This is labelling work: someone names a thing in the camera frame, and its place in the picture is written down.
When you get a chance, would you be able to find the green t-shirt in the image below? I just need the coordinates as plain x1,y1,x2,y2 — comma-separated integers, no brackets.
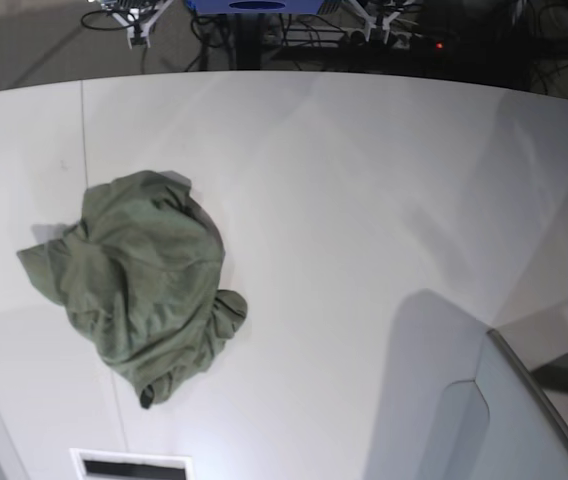
17,171,248,409

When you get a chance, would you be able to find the black power strip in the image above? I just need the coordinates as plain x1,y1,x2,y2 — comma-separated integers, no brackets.
343,29,453,54

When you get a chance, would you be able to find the blue bin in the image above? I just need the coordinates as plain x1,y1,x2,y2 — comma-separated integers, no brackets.
189,0,323,15

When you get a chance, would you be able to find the white label with black bar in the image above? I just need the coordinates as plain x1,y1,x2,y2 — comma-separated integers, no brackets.
70,448,196,480

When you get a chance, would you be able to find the grey metal table-side rail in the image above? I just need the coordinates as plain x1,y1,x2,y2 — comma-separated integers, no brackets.
488,329,568,454

